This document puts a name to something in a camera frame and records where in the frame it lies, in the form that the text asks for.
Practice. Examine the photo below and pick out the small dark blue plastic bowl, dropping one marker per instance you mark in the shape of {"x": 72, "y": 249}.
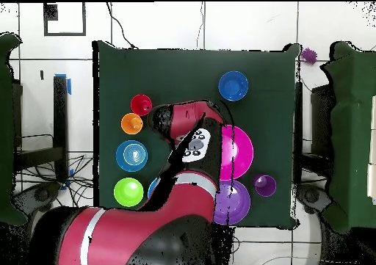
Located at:
{"x": 233, "y": 86}

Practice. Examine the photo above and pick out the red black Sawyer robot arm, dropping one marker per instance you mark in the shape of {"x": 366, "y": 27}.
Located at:
{"x": 147, "y": 232}

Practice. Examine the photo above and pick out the large pink plastic bowl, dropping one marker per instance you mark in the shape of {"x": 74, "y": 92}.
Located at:
{"x": 241, "y": 153}

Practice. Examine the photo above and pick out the orange plastic cup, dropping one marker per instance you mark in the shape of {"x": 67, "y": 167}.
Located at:
{"x": 132, "y": 123}

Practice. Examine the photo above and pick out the shallow light blue plastic bowl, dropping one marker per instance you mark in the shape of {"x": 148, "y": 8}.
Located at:
{"x": 131, "y": 155}

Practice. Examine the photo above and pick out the large light blue plastic bowl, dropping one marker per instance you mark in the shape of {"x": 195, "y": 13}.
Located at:
{"x": 152, "y": 188}

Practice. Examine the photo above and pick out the red plastic cup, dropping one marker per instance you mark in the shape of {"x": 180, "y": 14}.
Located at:
{"x": 138, "y": 102}

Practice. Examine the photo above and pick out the purple plastic bowl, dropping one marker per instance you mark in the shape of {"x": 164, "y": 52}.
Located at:
{"x": 235, "y": 203}

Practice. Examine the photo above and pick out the green plastic bowl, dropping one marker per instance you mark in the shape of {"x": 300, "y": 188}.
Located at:
{"x": 128, "y": 192}

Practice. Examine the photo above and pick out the dark green tablecloth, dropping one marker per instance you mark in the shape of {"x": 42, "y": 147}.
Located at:
{"x": 132, "y": 71}

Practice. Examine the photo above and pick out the purple plastic cup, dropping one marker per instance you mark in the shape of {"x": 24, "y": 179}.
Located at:
{"x": 265, "y": 187}

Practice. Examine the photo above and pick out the purple spiky ball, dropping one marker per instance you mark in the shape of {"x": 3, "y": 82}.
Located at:
{"x": 308, "y": 56}

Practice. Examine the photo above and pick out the green cloth covered side table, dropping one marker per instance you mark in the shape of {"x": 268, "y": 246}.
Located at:
{"x": 6, "y": 130}
{"x": 349, "y": 130}

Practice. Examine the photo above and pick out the dark square floor frame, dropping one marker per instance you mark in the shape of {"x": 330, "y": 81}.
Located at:
{"x": 50, "y": 12}

